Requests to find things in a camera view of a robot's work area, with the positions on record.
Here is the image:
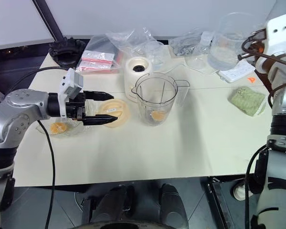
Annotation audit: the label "white power strip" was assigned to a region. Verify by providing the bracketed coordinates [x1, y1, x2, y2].
[217, 60, 256, 83]

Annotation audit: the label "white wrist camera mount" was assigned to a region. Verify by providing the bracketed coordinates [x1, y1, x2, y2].
[58, 68, 84, 119]
[264, 13, 286, 56]

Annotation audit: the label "cream blender jar lid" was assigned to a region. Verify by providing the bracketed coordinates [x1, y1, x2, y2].
[98, 99, 132, 129]

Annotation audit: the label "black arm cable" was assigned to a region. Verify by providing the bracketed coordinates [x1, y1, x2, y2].
[249, 52, 286, 109]
[36, 120, 56, 229]
[244, 145, 270, 203]

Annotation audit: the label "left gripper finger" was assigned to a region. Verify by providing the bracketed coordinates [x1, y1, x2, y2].
[82, 114, 119, 126]
[84, 90, 115, 101]

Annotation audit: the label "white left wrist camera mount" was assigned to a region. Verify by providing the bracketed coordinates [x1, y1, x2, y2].
[58, 68, 84, 119]

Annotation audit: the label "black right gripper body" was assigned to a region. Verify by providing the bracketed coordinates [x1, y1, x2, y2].
[250, 30, 269, 53]

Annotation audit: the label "large clear measuring jug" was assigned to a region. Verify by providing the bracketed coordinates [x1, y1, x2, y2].
[207, 12, 255, 72]

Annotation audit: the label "black floor cable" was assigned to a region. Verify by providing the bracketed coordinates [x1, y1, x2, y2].
[11, 66, 71, 89]

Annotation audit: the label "bag of dark parts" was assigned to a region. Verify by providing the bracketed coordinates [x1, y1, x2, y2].
[168, 29, 206, 57]

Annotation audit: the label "small clear plastic cup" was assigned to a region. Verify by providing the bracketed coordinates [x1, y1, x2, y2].
[144, 41, 167, 67]

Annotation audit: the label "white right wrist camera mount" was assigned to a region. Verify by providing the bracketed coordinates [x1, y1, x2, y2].
[264, 13, 286, 56]

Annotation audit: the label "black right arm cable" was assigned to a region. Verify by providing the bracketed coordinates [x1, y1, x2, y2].
[244, 145, 270, 203]
[249, 52, 286, 109]

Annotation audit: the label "plastic bag with orange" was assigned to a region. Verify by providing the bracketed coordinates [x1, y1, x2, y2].
[35, 98, 102, 138]

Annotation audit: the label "white power cord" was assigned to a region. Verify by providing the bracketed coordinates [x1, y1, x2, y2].
[166, 62, 220, 75]

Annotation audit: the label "green folded cloth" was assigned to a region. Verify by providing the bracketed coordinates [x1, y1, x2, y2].
[229, 86, 267, 117]

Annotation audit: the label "black floor frame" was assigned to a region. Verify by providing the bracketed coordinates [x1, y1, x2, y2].
[205, 176, 232, 229]

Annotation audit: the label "white round floor object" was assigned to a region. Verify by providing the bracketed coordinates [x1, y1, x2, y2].
[232, 183, 245, 200]

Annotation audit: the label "red zip plastic bags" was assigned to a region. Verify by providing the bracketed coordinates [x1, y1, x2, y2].
[75, 35, 125, 75]

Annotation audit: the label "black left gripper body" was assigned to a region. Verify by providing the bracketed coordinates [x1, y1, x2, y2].
[65, 91, 88, 123]

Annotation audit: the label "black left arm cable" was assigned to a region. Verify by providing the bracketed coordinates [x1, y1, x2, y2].
[36, 120, 56, 229]

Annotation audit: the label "black stand base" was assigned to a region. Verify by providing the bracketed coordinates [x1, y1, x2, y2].
[48, 36, 87, 67]

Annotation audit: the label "white blender base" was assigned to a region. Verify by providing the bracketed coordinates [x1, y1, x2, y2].
[123, 57, 155, 101]

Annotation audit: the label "crumpled clear plastic bag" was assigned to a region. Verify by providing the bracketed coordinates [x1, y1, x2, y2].
[105, 27, 156, 57]

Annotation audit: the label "clear blender jar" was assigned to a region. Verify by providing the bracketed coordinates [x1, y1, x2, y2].
[130, 73, 191, 127]

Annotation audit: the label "small white labelled packet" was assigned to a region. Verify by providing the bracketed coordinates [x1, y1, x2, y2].
[201, 31, 215, 46]

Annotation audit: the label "black stand pole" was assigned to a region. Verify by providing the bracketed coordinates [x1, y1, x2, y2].
[31, 0, 65, 42]

